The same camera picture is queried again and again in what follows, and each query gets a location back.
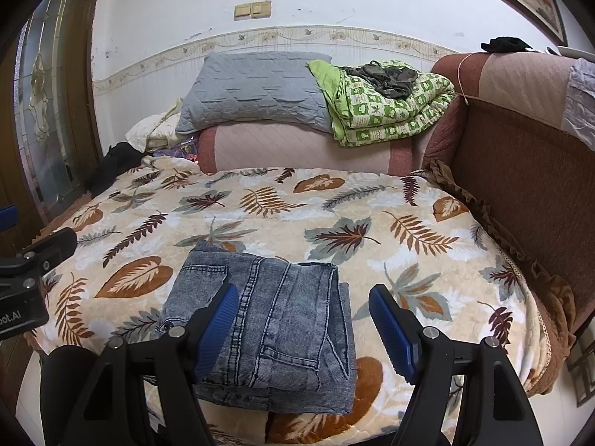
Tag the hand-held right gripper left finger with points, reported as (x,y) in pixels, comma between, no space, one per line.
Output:
(216,334)

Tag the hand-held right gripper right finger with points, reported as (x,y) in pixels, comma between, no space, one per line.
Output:
(395,334)

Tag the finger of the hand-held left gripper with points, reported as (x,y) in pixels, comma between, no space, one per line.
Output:
(28,267)
(7,219)

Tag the grey-blue denim pants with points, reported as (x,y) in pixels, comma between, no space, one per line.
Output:
(288,316)

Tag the person's black-clothed knee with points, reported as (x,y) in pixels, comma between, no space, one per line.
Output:
(60,390)

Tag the large black cloth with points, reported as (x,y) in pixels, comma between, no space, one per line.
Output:
(116,162)

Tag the wooden door with glass panel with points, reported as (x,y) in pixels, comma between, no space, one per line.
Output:
(51,102)

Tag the leaf-print blanket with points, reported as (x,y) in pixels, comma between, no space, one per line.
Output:
(279,223)

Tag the cream pillow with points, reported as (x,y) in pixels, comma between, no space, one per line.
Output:
(148,132)

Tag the colourful packet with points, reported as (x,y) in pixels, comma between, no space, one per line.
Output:
(183,148)

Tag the pink and brown sofa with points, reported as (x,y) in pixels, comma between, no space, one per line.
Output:
(520,172)

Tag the green patterned quilt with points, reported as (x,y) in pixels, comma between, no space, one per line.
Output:
(395,111)

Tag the grey quilted pillow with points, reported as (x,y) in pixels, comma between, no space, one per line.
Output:
(251,88)

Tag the dark olive garment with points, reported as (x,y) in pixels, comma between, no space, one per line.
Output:
(386,79)

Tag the white crinkled cloth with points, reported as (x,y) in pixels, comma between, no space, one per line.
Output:
(581,102)

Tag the small black cloth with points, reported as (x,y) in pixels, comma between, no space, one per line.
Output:
(506,45)

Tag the white dish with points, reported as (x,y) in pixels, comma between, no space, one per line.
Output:
(576,52)

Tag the beige light switch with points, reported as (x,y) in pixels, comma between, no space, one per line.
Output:
(253,9)

